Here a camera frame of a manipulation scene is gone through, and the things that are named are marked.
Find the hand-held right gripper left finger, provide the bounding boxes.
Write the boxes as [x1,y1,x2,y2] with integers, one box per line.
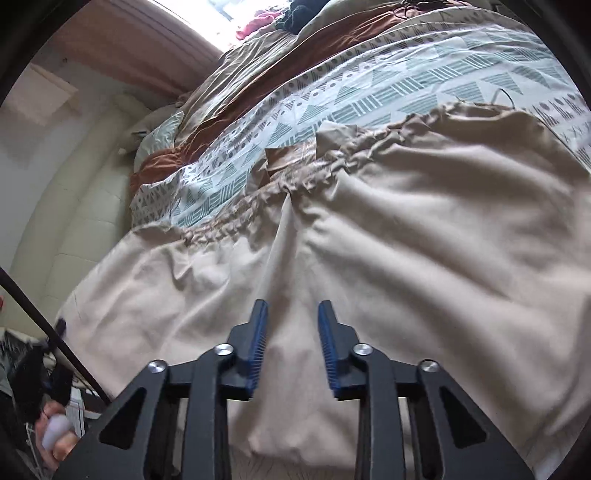
[54,299,269,480]

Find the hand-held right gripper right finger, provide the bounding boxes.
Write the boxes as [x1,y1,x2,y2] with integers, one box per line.
[318,300,537,480]

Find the beige pants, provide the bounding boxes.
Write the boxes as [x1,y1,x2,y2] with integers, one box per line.
[56,102,591,480]

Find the black clothes pile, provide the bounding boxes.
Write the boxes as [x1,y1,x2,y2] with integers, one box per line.
[276,0,334,36]

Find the person's left hand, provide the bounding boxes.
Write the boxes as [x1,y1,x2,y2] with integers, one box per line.
[39,401,83,463]

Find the cream padded headboard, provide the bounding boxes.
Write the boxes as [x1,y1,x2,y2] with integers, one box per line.
[13,91,155,326]

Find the pale green pillow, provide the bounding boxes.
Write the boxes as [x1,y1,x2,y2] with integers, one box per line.
[130,110,186,172]

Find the patterned white blanket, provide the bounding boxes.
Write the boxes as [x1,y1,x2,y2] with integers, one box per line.
[130,17,591,232]

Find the tan and brown duvet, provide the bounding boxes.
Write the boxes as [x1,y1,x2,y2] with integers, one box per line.
[128,0,502,195]

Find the pink curtain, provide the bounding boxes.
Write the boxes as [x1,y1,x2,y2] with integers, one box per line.
[58,0,223,112]

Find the red cloth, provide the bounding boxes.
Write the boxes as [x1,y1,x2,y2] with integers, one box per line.
[235,9,283,43]

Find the window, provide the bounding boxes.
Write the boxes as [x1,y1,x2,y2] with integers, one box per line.
[202,0,297,52]

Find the black cable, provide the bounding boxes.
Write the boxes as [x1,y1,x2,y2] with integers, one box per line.
[0,267,112,403]

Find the beige wall box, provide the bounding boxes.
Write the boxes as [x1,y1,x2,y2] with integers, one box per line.
[17,64,80,126]

